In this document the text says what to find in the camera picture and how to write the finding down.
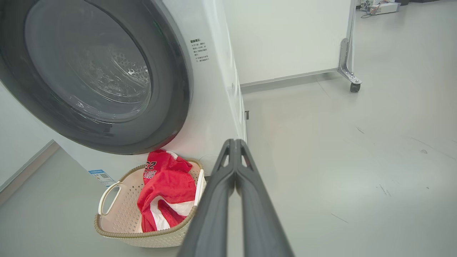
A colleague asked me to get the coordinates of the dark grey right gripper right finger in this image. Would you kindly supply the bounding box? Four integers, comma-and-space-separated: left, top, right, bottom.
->
234, 139, 295, 257

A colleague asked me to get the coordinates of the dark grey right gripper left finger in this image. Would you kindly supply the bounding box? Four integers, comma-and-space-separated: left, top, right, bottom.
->
177, 139, 236, 257

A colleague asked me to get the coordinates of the red basketball jersey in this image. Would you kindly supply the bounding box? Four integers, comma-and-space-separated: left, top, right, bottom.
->
137, 149, 197, 212

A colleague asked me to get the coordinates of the washing machine door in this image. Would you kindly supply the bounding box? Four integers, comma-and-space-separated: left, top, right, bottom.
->
0, 0, 194, 155

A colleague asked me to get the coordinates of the cream perforated laundry basket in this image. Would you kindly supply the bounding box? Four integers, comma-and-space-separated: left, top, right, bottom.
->
94, 158, 207, 248

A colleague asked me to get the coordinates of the white front-load washing machine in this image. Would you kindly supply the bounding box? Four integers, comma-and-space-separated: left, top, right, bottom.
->
0, 0, 248, 188

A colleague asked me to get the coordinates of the blue energy label sticker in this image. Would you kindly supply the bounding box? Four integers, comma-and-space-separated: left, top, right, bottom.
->
88, 169, 117, 187

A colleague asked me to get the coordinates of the white rolling partition panel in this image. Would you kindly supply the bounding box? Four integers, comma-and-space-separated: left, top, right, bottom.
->
223, 0, 363, 94

